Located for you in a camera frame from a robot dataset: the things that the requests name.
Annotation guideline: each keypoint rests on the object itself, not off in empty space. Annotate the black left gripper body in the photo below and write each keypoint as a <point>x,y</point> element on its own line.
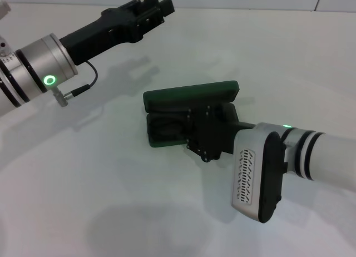
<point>111,26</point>

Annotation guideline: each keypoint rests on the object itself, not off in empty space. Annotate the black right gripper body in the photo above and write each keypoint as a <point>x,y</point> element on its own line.
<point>214,132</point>

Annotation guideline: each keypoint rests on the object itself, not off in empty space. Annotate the green glasses case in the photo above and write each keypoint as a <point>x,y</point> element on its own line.
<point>189,93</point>

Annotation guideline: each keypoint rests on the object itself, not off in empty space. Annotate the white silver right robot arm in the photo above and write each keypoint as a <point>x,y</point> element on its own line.
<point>333,157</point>

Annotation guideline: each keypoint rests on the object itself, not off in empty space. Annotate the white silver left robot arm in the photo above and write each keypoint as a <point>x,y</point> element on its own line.
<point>33,70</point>

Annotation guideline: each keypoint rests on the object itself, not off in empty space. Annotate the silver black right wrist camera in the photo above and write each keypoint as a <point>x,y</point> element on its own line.
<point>247,170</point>

